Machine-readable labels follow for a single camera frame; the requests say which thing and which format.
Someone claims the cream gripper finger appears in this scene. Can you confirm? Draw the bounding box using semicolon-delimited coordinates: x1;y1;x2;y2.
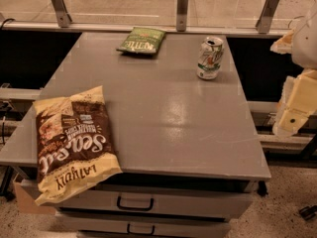
270;30;294;55
272;109;308;137

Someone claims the green jalapeno chip bag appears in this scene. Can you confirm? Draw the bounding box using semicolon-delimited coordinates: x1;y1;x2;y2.
117;27;165;55

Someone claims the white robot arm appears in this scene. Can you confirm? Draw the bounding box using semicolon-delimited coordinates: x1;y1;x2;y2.
270;4;317;137

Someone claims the brown yellow multigrain chip bag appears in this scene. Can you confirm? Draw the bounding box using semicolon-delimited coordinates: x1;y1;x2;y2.
34;86;122;205

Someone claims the white green soda can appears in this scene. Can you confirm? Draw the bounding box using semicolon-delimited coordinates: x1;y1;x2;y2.
196;36;224;80

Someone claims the black caster wheel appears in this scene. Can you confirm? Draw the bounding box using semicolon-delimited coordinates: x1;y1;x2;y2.
299;205;317;221

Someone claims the upper grey drawer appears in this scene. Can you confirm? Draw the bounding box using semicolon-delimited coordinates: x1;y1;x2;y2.
41;184;252;219

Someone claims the grey drawer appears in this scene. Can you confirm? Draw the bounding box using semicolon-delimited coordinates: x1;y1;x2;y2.
56;212;230;238
41;184;252;219

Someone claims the lower grey drawer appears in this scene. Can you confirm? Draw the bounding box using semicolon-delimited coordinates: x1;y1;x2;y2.
56;212;230;238

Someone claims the cardboard box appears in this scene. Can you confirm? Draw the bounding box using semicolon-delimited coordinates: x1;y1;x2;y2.
13;175;55;215

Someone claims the right metal railing bracket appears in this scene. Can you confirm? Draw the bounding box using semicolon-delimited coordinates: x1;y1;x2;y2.
256;0;280;34

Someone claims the metal railing bracket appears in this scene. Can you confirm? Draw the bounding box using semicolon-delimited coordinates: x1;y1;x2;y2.
256;0;280;34
51;0;72;28
176;0;189;32

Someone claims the middle metal railing bracket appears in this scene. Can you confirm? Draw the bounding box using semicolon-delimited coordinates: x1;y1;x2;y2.
176;0;189;32

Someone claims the left metal railing bracket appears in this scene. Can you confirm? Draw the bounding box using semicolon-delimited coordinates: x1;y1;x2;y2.
51;0;72;28

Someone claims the black cable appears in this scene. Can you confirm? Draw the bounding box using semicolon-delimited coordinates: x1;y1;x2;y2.
0;17;16;31

